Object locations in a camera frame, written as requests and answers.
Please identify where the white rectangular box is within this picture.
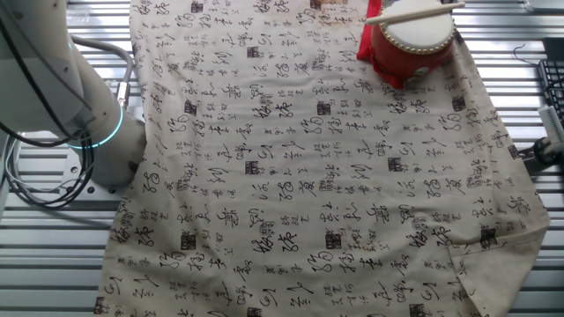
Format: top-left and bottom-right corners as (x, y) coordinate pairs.
(537, 104), (564, 144)

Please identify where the dark monitor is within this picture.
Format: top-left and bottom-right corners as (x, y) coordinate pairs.
(541, 36), (564, 62)

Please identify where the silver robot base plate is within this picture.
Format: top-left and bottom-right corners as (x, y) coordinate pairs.
(58, 144), (133, 203)

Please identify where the light wooden drumstick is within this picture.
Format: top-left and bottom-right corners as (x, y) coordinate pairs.
(365, 1), (467, 26)

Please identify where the black and grey cable bundle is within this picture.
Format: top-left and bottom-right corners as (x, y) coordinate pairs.
(0, 131), (96, 211)

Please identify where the beige calligraphy print cloth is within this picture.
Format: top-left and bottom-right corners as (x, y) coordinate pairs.
(93, 0), (551, 317)

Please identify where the grey hose with metal connector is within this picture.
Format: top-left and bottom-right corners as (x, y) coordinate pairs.
(70, 34), (135, 110)

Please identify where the black camera stand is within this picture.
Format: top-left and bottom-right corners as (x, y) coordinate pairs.
(516, 136), (564, 175)

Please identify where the black computer keyboard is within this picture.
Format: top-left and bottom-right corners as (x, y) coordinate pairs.
(537, 58), (564, 129)

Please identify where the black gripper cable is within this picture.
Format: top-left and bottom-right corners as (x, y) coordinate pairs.
(0, 12), (96, 149)

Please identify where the red drum with white skin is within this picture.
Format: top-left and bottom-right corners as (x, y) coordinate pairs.
(368, 0), (457, 85)

